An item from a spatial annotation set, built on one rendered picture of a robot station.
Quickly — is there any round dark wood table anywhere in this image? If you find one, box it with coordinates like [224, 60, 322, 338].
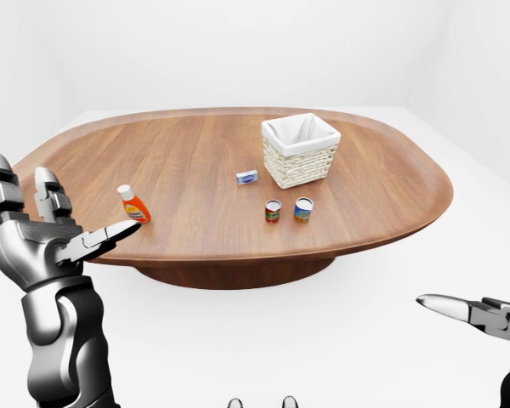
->
[8, 106, 455, 291]

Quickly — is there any red green labelled tin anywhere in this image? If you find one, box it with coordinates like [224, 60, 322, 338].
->
[264, 199, 283, 224]

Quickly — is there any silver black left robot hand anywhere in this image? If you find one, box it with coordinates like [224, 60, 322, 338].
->
[0, 150, 143, 292]

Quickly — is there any small blue white box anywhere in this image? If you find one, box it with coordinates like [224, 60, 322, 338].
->
[235, 169, 259, 187]

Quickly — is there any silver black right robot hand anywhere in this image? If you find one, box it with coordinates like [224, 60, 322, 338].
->
[416, 229, 510, 345]

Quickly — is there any blue yellow labelled tin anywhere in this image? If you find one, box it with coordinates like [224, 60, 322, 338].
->
[293, 196, 315, 224]

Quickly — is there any orange bottle with white cap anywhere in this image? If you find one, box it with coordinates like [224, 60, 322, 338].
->
[116, 184, 152, 224]

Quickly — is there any white lined wicker basket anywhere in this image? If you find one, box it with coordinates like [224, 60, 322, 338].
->
[261, 112, 343, 190]

